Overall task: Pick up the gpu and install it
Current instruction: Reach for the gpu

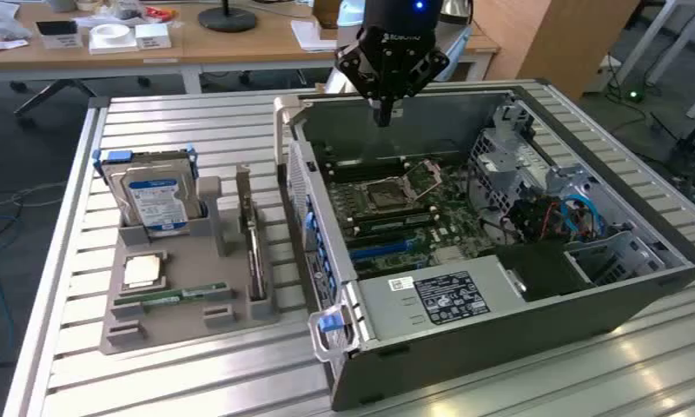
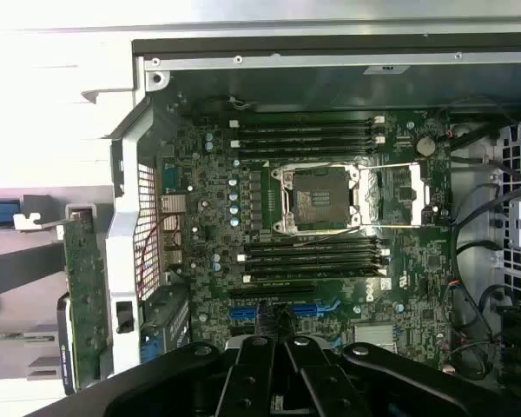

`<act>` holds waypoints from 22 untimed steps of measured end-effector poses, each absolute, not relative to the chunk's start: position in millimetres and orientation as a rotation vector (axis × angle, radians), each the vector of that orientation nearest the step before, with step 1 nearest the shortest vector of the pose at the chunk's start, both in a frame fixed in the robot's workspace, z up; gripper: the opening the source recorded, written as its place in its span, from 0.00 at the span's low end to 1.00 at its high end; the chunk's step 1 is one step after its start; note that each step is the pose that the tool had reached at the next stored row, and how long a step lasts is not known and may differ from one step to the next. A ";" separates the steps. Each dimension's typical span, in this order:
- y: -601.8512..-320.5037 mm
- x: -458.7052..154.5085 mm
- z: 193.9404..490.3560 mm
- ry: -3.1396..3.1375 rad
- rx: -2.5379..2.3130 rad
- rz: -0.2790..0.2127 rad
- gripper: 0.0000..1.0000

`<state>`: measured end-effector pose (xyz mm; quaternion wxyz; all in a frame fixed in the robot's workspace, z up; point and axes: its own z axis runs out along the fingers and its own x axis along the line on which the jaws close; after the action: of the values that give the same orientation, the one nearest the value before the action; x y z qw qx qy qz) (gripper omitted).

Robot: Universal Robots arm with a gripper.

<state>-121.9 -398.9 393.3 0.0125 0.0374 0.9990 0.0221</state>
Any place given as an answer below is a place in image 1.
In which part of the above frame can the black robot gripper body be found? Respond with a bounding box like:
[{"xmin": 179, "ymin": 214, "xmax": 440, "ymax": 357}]
[{"xmin": 356, "ymin": 0, "xmax": 444, "ymax": 100}]

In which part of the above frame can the graphics card with black fan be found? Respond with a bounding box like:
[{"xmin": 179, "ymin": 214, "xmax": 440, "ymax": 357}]
[{"xmin": 233, "ymin": 163, "xmax": 268, "ymax": 306}]

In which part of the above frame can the white paper stack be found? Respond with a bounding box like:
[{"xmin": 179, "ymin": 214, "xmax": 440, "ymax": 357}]
[{"xmin": 289, "ymin": 18, "xmax": 341, "ymax": 54}]

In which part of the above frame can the wooden office desk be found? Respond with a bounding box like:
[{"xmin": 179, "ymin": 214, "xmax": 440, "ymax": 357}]
[{"xmin": 0, "ymin": 0, "xmax": 503, "ymax": 95}]

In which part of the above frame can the wooden cabinet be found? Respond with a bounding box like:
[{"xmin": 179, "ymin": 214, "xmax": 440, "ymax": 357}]
[{"xmin": 486, "ymin": 0, "xmax": 643, "ymax": 100}]

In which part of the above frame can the black round lamp base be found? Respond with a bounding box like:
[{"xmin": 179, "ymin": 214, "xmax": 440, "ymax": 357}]
[{"xmin": 197, "ymin": 0, "xmax": 260, "ymax": 32}]

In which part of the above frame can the metal socket cover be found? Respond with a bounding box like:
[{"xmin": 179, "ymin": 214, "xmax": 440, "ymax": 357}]
[{"xmin": 403, "ymin": 158, "xmax": 443, "ymax": 202}]

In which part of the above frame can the CPU socket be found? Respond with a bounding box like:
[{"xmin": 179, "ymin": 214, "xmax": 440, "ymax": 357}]
[{"xmin": 364, "ymin": 178, "xmax": 411, "ymax": 214}]

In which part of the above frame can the plain white box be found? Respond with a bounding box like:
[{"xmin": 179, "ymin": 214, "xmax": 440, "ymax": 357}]
[{"xmin": 135, "ymin": 23, "xmax": 172, "ymax": 50}]

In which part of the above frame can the dark RAM stick with label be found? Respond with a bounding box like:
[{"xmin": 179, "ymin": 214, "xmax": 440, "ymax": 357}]
[{"xmin": 356, "ymin": 211, "xmax": 435, "ymax": 234}]

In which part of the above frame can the green motherboard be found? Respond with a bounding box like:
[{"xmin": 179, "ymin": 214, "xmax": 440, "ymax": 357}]
[{"xmin": 317, "ymin": 142, "xmax": 503, "ymax": 279}]

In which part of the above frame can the flat white box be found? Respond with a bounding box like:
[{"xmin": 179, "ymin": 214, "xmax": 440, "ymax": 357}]
[{"xmin": 86, "ymin": 30, "xmax": 141, "ymax": 56}]

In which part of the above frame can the white tape roll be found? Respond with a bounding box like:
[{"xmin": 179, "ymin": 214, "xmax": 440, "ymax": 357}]
[{"xmin": 89, "ymin": 23, "xmax": 132, "ymax": 44}]

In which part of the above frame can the blue expansion slot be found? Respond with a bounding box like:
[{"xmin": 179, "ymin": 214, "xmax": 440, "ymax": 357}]
[{"xmin": 347, "ymin": 240, "xmax": 422, "ymax": 263}]

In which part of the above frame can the blue plastic disk carrier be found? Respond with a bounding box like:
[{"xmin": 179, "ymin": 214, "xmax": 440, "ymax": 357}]
[{"xmin": 92, "ymin": 144, "xmax": 203, "ymax": 218}]

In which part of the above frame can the silver hard disk blue label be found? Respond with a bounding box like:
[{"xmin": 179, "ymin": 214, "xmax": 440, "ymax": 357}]
[{"xmin": 104, "ymin": 151, "xmax": 201, "ymax": 238}]

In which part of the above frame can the white box with black top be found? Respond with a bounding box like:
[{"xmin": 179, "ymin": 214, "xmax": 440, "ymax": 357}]
[{"xmin": 36, "ymin": 20, "xmax": 84, "ymax": 50}]

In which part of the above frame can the black chair base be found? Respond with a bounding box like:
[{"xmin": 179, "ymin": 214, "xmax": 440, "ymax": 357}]
[{"xmin": 10, "ymin": 76, "xmax": 153, "ymax": 129}]

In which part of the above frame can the metal disk bay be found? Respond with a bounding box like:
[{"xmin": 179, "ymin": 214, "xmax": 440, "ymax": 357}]
[{"xmin": 564, "ymin": 229, "xmax": 671, "ymax": 286}]

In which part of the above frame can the grey power supply unit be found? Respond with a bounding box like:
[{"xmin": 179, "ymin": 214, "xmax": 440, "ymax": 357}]
[{"xmin": 353, "ymin": 255, "xmax": 527, "ymax": 341}]

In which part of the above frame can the silver CPU chip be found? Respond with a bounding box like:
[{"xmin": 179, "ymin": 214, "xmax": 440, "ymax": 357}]
[{"xmin": 121, "ymin": 255, "xmax": 164, "ymax": 288}]

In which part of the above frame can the green RAM stick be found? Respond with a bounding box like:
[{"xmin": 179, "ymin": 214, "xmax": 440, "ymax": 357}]
[{"xmin": 114, "ymin": 282, "xmax": 228, "ymax": 305}]

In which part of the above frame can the clear plastic bag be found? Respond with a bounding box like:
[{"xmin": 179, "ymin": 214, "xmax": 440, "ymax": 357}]
[{"xmin": 0, "ymin": 0, "xmax": 34, "ymax": 41}]

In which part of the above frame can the grey printed parts rack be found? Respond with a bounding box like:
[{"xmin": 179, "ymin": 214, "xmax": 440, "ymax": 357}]
[{"xmin": 96, "ymin": 175, "xmax": 283, "ymax": 355}]

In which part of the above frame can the open grey PC case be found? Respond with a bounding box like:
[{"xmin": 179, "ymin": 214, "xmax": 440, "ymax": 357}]
[{"xmin": 272, "ymin": 78, "xmax": 695, "ymax": 413}]

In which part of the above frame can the blue data wire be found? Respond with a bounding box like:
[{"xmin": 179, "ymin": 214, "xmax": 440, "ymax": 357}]
[{"xmin": 559, "ymin": 194, "xmax": 607, "ymax": 239}]

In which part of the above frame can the white floor cable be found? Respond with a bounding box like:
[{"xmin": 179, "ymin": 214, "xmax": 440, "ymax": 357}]
[{"xmin": 0, "ymin": 181, "xmax": 65, "ymax": 209}]

